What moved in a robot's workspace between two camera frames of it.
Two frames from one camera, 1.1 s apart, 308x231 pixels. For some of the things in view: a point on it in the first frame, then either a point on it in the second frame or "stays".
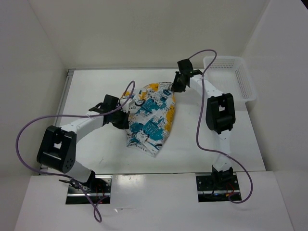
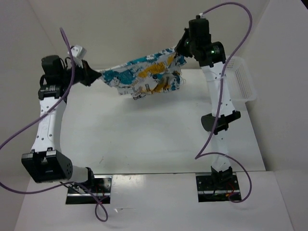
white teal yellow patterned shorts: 151,109 to 160,72
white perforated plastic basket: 230,74 stays
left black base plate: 100,188 stays
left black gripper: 124,124 to 89,75
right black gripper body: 178,75 to 185,45
